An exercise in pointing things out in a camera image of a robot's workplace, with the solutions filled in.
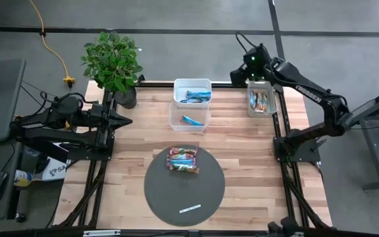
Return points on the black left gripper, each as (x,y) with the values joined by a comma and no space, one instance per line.
(99,116)

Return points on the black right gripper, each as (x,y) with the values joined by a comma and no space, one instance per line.
(258,62)

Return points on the green yellow granola bar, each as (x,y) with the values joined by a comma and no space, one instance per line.
(265,101)

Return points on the dark blue green granola bar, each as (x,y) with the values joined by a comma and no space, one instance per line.
(186,101)

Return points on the red multicolour granola bar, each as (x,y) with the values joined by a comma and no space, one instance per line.
(183,151)

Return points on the blue red-ended granola bar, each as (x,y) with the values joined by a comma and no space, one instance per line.
(181,162)

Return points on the green red granola bar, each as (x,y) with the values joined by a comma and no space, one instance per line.
(186,168)

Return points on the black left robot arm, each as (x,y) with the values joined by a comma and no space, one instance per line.
(61,136)

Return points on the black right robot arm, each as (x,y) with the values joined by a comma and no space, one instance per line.
(308,92)

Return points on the black plant pot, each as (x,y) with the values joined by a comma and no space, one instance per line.
(128,100)

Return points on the white translucent plastic bin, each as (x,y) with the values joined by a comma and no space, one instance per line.
(192,85)

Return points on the clear plastic container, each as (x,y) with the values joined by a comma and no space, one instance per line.
(175,112)

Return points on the green leafy plant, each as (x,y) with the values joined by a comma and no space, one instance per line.
(110,62)

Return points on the white printed box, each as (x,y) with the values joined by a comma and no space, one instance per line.
(58,171)

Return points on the black control box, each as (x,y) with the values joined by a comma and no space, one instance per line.
(44,153)

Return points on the dark round plate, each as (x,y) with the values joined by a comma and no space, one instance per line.
(183,194)

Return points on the yellow white bottle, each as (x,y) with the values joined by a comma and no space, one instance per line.
(23,177)

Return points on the white label strip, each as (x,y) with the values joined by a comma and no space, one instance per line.
(189,208)

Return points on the black round knob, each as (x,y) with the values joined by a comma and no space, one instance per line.
(20,218)

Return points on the black rounded object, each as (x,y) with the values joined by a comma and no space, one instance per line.
(286,227)

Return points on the grey metal desk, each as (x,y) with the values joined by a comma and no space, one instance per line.
(378,171)

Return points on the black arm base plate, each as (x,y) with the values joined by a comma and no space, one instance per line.
(304,153)
(87,154)

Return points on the black table edge rail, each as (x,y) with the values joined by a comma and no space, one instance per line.
(209,234)

